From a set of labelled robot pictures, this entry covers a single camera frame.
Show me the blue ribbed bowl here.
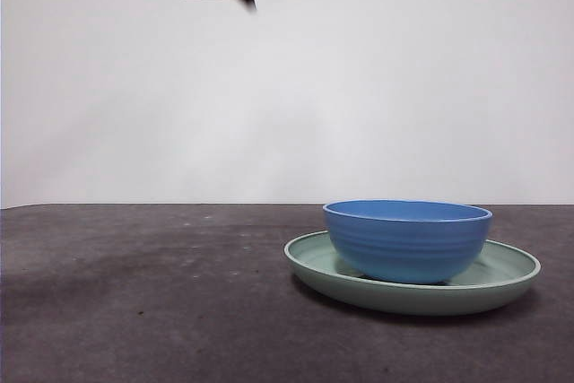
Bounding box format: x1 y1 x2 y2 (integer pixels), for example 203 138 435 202
322 199 494 285

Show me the pale green round plate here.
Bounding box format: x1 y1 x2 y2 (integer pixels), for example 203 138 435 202
283 230 542 316

